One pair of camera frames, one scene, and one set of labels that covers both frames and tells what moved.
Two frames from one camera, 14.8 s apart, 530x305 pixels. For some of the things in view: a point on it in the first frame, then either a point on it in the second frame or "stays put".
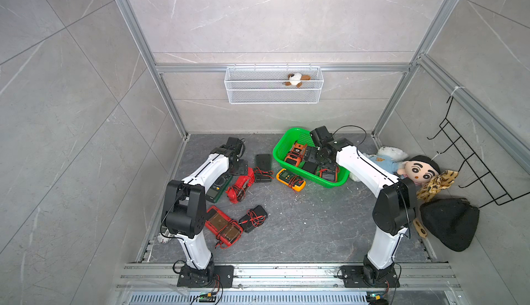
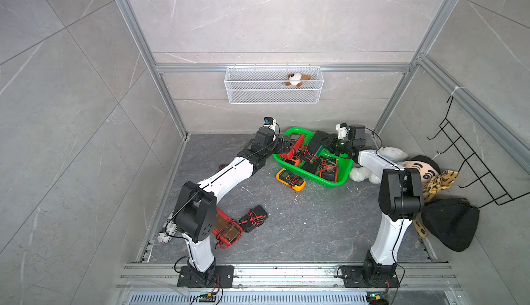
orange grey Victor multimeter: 330,174 stays put
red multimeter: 236,193 → 296,140
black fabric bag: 452,221 stays put
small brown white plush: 296,79 stays put
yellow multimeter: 295,181 stays put
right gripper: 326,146 → 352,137
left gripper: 243,169 → 279,148
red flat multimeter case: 226,231 stays put
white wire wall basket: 272,85 stays put
